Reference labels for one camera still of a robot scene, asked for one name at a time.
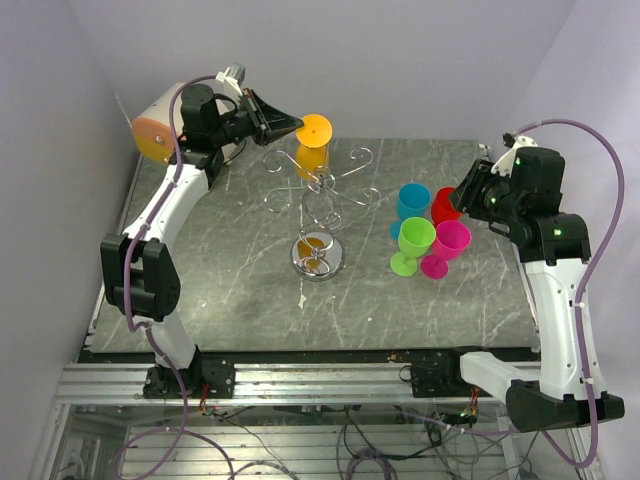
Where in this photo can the chrome wine glass rack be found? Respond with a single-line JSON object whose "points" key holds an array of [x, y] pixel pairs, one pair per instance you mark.
{"points": [[316, 253]]}

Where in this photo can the blue plastic wine glass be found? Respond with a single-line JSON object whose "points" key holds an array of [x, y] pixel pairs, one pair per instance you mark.
{"points": [[412, 201]]}

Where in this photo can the orange plastic wine glass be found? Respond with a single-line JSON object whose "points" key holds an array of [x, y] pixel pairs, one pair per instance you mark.
{"points": [[312, 152]]}

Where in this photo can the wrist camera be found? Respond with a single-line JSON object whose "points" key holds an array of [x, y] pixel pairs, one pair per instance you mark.
{"points": [[231, 79], [504, 165]]}

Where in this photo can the round mini drawer cabinet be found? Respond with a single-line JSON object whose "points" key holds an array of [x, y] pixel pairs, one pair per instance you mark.
{"points": [[191, 114]]}

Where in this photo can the red plastic wine glass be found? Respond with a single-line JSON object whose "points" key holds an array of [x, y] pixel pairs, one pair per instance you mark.
{"points": [[442, 208]]}

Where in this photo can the green plastic wine glass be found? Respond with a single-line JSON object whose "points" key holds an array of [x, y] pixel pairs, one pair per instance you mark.
{"points": [[416, 235]]}

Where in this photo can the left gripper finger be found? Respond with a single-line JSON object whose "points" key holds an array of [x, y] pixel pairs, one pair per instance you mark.
{"points": [[279, 129], [265, 112]]}

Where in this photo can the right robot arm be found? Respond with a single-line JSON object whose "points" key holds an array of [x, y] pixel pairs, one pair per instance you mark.
{"points": [[519, 197]]}

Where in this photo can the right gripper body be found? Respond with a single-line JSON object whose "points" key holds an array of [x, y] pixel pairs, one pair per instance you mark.
{"points": [[493, 198]]}

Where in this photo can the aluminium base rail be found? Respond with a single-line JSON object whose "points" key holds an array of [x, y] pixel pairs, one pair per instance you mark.
{"points": [[235, 384]]}

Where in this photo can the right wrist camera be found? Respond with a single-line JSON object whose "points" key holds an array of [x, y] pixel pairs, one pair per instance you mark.
{"points": [[504, 165]]}

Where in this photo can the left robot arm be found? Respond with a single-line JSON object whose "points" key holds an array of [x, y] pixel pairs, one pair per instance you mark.
{"points": [[139, 274]]}

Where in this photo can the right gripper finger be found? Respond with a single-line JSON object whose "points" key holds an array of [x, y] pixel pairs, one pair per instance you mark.
{"points": [[460, 202], [470, 186]]}

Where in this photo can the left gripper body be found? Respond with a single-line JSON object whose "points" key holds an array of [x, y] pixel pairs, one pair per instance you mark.
{"points": [[246, 123]]}

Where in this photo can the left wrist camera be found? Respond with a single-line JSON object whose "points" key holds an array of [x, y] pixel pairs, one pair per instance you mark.
{"points": [[231, 79]]}

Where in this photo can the pink plastic wine glass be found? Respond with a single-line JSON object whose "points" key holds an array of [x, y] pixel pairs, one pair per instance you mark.
{"points": [[452, 239]]}

